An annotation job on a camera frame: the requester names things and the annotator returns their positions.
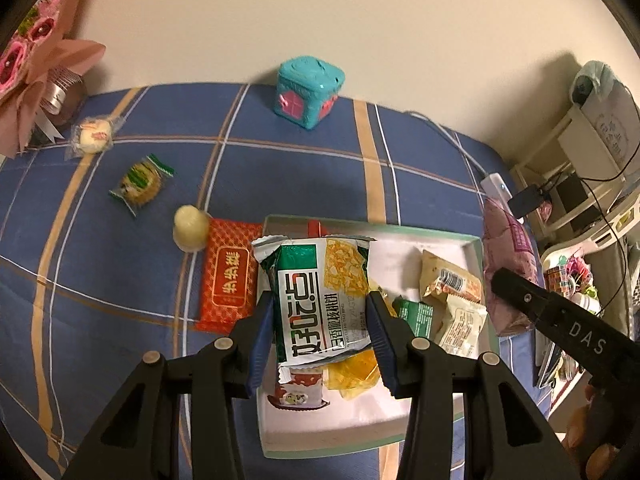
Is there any yellow snack packet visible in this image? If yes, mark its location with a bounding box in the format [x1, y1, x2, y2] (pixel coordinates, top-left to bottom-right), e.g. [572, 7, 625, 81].
[322, 347, 383, 401]

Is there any beige snack packet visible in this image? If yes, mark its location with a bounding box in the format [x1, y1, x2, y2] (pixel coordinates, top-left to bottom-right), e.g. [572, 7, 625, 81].
[419, 249, 483, 303]

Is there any green and white snack packet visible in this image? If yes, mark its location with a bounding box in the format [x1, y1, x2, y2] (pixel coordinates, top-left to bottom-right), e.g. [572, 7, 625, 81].
[251, 235, 378, 368]

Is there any white cable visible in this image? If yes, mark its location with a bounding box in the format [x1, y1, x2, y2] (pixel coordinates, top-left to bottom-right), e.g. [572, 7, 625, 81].
[405, 110, 493, 181]

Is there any dark green snack packet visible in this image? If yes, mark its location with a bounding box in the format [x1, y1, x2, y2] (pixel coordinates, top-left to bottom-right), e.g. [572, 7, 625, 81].
[391, 296, 436, 341]

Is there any person's right hand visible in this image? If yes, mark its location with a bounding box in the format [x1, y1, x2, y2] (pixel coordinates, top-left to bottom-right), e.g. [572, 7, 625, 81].
[561, 384, 627, 472]

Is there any blue plaid blanket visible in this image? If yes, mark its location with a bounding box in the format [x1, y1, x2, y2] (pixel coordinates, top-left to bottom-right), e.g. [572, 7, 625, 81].
[0, 82, 546, 480]

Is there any teal face mask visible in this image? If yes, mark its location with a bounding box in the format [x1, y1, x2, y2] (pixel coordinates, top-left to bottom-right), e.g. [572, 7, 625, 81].
[570, 60, 623, 106]

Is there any flat red snack packet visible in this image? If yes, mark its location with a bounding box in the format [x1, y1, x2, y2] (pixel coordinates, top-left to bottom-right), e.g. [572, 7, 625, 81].
[194, 217, 261, 333]

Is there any pink flower bouquet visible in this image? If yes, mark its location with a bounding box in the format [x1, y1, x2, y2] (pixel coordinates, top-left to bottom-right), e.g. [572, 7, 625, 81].
[0, 0, 107, 158]

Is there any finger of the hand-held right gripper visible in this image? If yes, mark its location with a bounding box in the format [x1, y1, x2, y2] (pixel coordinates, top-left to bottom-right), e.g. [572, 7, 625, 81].
[490, 266, 564, 329]

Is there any teal toy house box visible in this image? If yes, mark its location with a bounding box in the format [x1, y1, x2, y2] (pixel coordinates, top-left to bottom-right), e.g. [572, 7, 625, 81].
[271, 57, 347, 132]

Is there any white power strip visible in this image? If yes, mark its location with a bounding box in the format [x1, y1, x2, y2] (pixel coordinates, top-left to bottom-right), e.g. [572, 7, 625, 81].
[480, 172, 516, 211]

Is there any pink snack packet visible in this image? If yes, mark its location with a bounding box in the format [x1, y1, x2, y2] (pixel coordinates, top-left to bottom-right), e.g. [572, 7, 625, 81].
[481, 196, 541, 338]

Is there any white shelf rack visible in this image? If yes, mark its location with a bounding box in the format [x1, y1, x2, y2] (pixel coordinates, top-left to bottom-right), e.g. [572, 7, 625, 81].
[510, 105, 640, 261]

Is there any white paper bag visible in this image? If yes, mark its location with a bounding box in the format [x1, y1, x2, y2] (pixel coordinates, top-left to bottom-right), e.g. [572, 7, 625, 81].
[580, 80, 640, 181]

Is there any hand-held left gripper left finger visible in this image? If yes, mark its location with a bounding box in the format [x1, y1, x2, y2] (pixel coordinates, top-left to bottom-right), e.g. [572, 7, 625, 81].
[60, 292, 276, 480]

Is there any red white packet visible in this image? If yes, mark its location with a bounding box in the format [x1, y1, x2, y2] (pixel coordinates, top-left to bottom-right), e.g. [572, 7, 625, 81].
[267, 365, 331, 411]

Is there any cream round candy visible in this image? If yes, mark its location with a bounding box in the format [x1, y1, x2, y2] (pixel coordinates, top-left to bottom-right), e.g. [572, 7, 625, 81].
[172, 204, 211, 252]

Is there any white box tray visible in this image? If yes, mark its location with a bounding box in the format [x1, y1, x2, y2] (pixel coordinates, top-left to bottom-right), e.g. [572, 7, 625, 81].
[255, 214, 501, 461]

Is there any round pastry in clear wrapper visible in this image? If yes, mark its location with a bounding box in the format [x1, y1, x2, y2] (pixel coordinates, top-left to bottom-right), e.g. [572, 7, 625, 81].
[65, 115, 126, 161]

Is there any black power adapter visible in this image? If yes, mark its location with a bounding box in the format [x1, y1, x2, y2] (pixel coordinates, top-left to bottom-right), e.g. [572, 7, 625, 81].
[507, 185, 548, 218]

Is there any green-wrapped cookie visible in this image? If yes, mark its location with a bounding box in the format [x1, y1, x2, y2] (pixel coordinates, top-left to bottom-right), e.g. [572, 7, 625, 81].
[109, 155, 177, 218]

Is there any black box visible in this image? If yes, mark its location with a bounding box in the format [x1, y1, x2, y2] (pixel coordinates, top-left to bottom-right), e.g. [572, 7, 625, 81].
[555, 175, 601, 231]

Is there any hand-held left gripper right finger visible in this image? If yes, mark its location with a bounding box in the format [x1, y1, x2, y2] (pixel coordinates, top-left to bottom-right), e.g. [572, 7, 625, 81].
[365, 292, 581, 480]

